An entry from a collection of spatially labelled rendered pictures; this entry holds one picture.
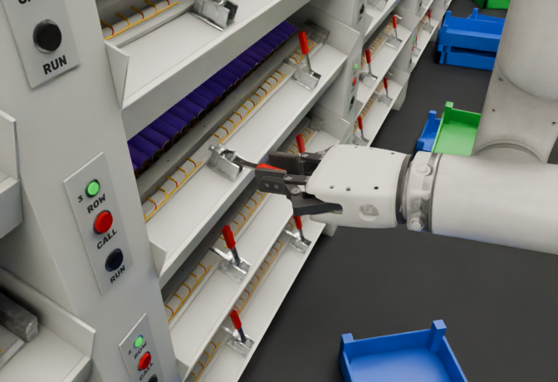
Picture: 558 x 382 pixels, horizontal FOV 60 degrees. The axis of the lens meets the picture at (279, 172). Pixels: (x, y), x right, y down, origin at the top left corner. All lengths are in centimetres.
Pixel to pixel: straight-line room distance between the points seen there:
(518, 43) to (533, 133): 17
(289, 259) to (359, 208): 53
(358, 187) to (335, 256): 69
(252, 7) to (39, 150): 32
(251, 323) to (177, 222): 42
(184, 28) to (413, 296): 82
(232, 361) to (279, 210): 27
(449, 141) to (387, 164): 97
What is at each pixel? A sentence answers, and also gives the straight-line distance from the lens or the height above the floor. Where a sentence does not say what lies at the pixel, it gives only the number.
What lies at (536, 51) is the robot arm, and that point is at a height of 72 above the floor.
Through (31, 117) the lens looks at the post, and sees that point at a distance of 33.
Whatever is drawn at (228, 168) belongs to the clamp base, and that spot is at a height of 50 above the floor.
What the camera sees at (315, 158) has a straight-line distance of 57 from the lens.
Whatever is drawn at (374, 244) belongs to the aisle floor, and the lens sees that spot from 123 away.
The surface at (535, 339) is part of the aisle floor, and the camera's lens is 116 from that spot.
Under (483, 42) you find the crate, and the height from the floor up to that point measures 11.
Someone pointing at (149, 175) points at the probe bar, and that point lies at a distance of 56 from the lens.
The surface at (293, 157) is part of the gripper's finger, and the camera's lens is 58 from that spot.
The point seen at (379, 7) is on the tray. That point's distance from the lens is 120.
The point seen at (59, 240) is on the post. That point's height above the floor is 61.
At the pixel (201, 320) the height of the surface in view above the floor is 30.
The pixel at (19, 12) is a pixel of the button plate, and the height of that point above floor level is 77.
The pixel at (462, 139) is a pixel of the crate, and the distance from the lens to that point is 151.
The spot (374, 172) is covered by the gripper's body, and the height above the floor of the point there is 55.
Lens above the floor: 86
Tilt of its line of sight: 37 degrees down
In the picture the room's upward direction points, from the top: straight up
